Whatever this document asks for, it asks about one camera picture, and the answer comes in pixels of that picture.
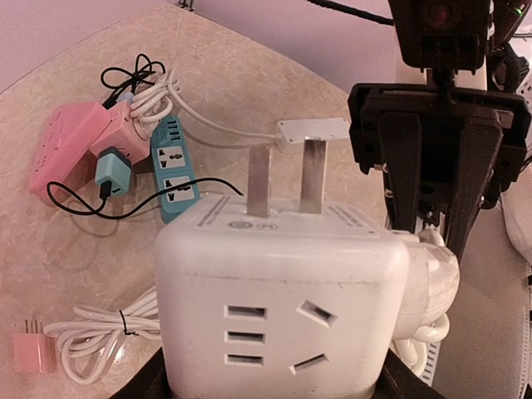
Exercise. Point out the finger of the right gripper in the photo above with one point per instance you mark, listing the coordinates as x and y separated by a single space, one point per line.
401 142
478 146

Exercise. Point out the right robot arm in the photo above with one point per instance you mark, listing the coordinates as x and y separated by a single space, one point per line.
500 73

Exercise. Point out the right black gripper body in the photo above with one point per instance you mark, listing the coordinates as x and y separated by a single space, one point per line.
442 116

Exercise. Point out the pink plug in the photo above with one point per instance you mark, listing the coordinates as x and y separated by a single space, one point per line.
33 350

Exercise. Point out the white multi socket adapter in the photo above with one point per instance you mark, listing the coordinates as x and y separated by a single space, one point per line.
277 298

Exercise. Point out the white power strip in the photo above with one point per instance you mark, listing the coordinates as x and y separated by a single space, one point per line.
291 134

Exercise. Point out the right aluminium frame post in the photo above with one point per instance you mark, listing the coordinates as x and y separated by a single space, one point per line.
187 4

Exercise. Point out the light blue usb charger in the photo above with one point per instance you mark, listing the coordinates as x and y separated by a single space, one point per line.
125 96

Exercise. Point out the teal socket cube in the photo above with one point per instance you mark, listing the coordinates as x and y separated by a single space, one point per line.
172 167

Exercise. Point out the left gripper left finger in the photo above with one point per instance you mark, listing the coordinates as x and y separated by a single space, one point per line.
150 382

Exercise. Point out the pink power strip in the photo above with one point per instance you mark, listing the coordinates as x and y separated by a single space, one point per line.
67 135

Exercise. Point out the pink cube socket adapter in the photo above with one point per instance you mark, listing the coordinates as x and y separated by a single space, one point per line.
121 135

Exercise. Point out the teal charger cube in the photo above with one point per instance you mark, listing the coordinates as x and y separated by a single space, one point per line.
113 173

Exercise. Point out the white plastic basket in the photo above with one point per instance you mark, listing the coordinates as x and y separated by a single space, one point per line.
516 204

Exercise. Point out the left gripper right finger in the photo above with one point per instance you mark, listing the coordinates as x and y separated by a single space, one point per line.
397 381

